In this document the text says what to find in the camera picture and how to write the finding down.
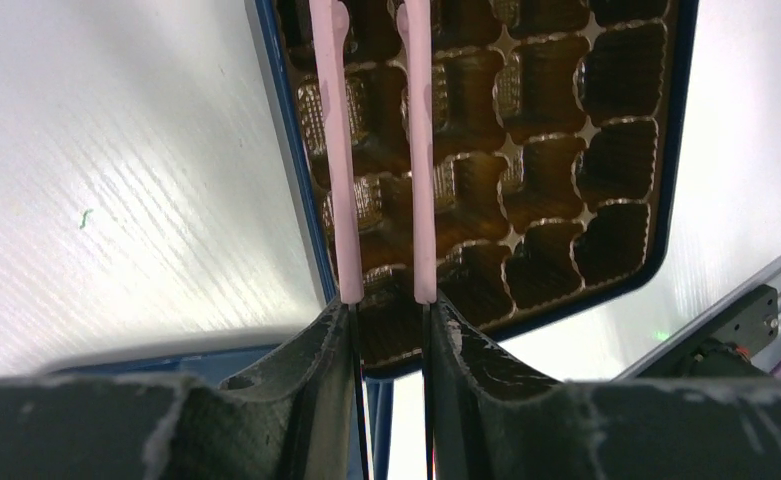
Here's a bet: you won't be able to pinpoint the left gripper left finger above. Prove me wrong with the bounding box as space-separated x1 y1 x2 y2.
0 302 354 479

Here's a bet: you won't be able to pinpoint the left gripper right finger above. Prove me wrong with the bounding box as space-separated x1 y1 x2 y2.
423 299 781 479

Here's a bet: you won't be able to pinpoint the pink tongs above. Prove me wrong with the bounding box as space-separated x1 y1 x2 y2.
309 1 437 479

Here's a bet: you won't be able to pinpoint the blue tin chocolate box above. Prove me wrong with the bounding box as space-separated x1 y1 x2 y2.
254 0 700 381

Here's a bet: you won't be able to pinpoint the blue tin lid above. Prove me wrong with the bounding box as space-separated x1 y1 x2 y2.
38 341 391 480

